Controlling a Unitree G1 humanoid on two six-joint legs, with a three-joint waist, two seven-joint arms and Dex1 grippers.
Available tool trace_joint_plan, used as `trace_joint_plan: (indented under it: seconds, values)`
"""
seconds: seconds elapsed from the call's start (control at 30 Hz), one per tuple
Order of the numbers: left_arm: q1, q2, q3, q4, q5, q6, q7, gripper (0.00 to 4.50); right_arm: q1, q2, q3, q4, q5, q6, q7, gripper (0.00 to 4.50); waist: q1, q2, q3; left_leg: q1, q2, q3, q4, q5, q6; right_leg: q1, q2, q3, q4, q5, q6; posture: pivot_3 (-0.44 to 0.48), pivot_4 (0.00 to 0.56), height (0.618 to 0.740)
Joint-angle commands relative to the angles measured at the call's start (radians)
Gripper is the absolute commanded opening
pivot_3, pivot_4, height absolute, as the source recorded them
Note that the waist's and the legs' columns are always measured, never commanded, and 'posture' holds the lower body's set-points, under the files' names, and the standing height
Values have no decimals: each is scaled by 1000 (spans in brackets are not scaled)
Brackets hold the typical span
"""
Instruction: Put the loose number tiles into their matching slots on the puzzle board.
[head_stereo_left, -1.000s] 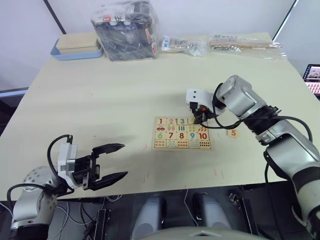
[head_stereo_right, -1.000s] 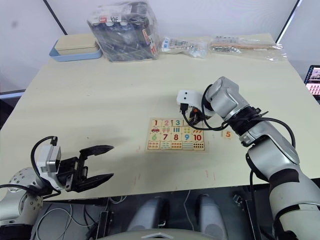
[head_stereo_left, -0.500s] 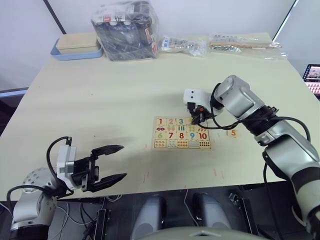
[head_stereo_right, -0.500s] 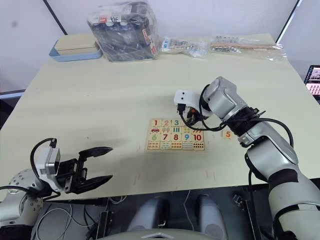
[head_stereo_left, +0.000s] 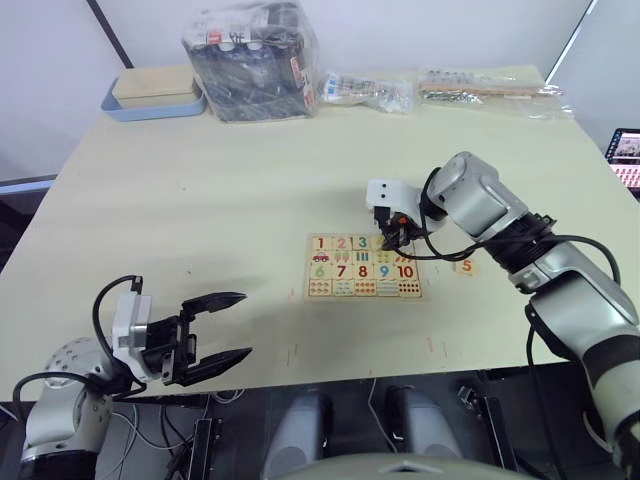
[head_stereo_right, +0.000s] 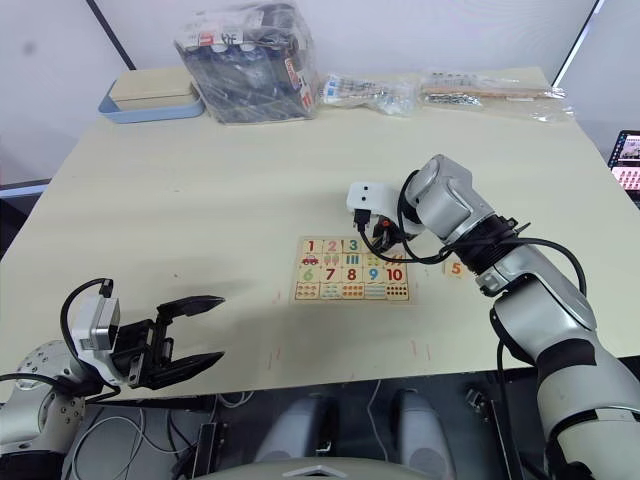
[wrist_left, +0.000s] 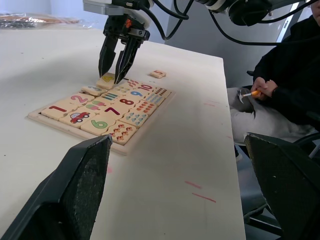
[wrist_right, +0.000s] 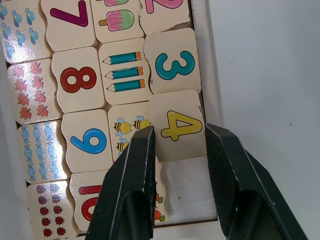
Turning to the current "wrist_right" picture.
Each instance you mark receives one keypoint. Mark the pink number two tile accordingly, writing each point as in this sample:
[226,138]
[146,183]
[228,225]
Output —
[163,16]

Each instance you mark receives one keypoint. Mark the purple number seven tile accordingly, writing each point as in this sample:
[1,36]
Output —
[68,23]

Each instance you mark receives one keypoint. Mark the blue number nine tile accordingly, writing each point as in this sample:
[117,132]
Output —
[87,141]

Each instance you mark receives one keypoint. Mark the maple leaves picture tile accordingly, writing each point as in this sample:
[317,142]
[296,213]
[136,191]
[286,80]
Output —
[31,90]

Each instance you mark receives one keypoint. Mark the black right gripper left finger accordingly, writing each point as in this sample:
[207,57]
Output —
[130,190]

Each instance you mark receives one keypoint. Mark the carrots picture tile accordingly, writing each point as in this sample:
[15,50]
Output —
[160,195]

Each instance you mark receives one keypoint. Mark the red number ten tile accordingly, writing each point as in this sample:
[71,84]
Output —
[86,200]

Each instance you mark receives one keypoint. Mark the red number eight tile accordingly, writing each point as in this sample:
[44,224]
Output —
[78,80]

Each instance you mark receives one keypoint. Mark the teal number three tile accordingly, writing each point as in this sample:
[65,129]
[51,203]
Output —
[173,63]

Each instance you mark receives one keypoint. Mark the three pencils picture tile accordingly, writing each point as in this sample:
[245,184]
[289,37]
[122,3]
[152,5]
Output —
[125,72]

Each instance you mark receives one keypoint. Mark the ice cream picture tile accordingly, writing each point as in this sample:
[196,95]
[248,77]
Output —
[117,20]

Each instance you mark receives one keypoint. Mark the bees picture tile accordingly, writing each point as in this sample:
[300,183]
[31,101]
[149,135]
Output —
[125,130]

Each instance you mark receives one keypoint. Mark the blue candies picture tile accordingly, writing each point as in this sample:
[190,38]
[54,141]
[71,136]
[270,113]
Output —
[40,150]

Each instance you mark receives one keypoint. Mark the ladybugs picture tile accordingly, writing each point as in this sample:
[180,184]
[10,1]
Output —
[50,210]

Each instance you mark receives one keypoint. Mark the yellow number four tile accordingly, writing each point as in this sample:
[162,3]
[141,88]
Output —
[180,140]

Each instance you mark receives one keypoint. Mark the white wooden puzzle board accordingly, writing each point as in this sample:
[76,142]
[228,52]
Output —
[190,190]

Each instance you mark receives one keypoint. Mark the blue hats picture tile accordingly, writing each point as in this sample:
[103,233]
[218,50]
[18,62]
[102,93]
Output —
[21,32]

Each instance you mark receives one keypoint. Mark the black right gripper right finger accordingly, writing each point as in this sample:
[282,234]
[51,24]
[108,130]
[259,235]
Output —
[240,180]

